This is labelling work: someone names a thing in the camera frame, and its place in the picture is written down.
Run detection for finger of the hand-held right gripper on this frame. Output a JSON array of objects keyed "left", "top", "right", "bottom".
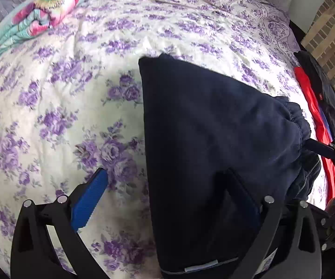
[
  {"left": 304, "top": 138, "right": 335, "bottom": 178},
  {"left": 310, "top": 198, "right": 335, "bottom": 252}
]

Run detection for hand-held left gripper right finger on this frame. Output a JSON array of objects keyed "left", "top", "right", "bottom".
[{"left": 225, "top": 169, "right": 323, "bottom": 279}]

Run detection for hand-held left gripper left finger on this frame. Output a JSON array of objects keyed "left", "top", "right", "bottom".
[{"left": 10, "top": 167, "right": 110, "bottom": 279}]

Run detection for navy blue pants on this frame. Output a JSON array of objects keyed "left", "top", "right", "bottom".
[{"left": 138, "top": 53, "right": 322, "bottom": 279}]

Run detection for blue garment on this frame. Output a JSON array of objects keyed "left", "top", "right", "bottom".
[{"left": 319, "top": 105, "right": 335, "bottom": 140}]

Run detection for black garment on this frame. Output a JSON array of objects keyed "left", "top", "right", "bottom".
[{"left": 294, "top": 50, "right": 335, "bottom": 149}]

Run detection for red garment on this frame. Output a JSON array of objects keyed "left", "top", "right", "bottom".
[{"left": 294, "top": 67, "right": 335, "bottom": 207}]

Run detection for purple floral bedsheet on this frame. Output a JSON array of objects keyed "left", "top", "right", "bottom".
[{"left": 0, "top": 0, "right": 331, "bottom": 279}]

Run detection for colourful floral folded blanket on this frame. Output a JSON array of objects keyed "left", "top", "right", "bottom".
[{"left": 0, "top": 0, "right": 102, "bottom": 60}]

